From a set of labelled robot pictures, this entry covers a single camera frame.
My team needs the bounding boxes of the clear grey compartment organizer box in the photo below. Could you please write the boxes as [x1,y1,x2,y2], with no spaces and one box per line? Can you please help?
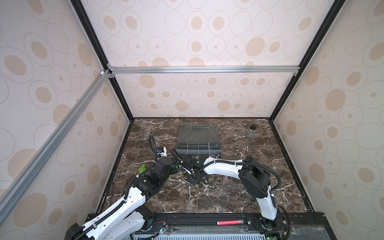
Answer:
[177,125,221,157]

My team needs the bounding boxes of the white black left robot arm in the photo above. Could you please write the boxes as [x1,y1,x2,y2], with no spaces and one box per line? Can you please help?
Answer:
[65,135,177,240]

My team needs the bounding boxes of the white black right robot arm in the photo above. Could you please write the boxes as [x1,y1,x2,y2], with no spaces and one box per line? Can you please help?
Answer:
[171,149,282,221]

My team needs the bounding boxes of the green packet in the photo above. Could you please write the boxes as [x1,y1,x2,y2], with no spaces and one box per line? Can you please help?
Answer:
[138,165,147,174]

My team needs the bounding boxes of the red marker pen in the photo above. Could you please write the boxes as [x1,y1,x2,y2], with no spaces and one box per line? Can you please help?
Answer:
[217,220,244,226]

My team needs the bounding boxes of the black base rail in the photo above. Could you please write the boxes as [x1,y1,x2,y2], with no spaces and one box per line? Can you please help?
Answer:
[78,212,337,240]

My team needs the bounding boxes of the diagonal aluminium frame bar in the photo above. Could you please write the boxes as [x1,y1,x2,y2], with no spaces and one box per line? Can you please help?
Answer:
[1,69,112,225]

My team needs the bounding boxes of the horizontal aluminium frame bar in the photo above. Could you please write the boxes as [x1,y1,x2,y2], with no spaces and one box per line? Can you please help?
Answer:
[111,66,300,75]

